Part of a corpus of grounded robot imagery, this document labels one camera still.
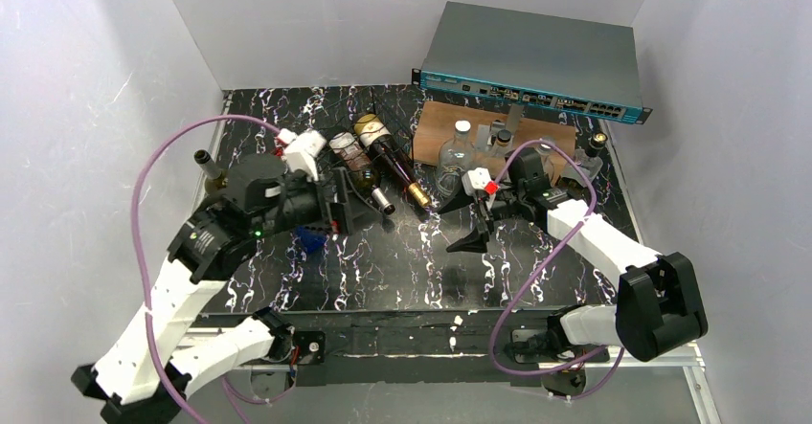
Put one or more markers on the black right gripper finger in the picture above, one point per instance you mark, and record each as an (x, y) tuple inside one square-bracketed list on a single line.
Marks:
[(458, 200), (475, 242)]

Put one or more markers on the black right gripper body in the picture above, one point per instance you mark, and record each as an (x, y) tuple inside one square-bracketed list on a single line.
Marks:
[(484, 209)]

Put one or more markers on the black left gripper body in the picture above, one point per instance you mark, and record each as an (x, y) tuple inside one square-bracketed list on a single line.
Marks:
[(331, 199)]

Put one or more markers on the blue square glass bottle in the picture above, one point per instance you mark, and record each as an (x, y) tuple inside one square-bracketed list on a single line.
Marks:
[(310, 241)]

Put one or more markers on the clear bottle grey label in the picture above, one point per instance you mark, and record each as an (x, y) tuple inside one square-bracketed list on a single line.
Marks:
[(456, 155)]

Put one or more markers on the clear bottle gold label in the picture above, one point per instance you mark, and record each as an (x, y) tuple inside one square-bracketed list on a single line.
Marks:
[(587, 163)]

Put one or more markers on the dark bottle gold foil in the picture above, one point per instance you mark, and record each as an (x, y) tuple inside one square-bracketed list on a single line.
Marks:
[(378, 141)]

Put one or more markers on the dark bottle brown label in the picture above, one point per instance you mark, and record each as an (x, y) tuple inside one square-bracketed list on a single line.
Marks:
[(215, 177)]

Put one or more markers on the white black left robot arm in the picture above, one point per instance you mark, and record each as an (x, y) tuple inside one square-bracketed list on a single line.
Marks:
[(146, 377)]

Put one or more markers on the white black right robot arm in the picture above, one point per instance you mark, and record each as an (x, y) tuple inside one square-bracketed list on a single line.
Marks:
[(659, 305)]

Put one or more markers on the wooden board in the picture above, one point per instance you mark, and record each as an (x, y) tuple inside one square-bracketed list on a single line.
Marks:
[(436, 125)]

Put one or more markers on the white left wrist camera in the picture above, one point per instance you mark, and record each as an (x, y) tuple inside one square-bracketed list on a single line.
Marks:
[(300, 151)]

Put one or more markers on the metal bracket with knob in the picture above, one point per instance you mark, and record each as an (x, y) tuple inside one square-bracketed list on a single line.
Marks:
[(486, 135)]

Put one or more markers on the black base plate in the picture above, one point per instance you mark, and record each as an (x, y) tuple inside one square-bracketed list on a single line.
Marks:
[(423, 346)]

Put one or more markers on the teal network switch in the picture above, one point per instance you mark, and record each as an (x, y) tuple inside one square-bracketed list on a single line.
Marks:
[(554, 63)]

